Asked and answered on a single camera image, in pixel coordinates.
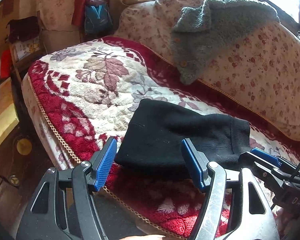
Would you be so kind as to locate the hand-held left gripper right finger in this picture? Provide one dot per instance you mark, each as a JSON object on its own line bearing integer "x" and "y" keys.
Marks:
{"x": 193, "y": 165}

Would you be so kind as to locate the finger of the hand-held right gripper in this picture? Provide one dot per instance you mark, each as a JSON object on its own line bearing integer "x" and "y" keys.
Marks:
{"x": 265, "y": 156}
{"x": 250, "y": 160}

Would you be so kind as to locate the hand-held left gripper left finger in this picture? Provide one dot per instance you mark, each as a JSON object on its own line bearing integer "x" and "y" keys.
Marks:
{"x": 105, "y": 165}

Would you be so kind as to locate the black knit pants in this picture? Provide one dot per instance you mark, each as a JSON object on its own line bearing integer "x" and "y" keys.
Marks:
{"x": 175, "y": 135}

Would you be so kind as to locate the red and white floral blanket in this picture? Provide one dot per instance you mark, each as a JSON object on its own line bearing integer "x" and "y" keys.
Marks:
{"x": 95, "y": 90}

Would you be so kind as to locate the round gold lid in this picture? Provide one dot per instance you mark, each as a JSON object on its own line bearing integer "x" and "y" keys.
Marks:
{"x": 23, "y": 146}

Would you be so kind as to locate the floral sofa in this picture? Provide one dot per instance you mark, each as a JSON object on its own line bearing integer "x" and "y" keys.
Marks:
{"x": 252, "y": 62}

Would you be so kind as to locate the yellow cardboard box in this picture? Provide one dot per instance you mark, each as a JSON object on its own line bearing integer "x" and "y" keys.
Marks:
{"x": 2, "y": 115}

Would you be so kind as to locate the grey fleece jacket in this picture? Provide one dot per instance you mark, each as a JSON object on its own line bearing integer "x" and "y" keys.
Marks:
{"x": 205, "y": 27}

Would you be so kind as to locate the wooden shelf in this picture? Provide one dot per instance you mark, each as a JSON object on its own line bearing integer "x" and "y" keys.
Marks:
{"x": 20, "y": 55}

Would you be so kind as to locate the blue plastic bag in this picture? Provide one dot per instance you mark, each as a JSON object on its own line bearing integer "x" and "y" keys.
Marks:
{"x": 97, "y": 16}

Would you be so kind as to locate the dark red cloth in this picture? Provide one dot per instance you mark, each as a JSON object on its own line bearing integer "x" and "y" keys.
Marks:
{"x": 22, "y": 30}

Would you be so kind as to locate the red curtain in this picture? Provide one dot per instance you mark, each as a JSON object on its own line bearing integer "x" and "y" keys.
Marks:
{"x": 80, "y": 1}

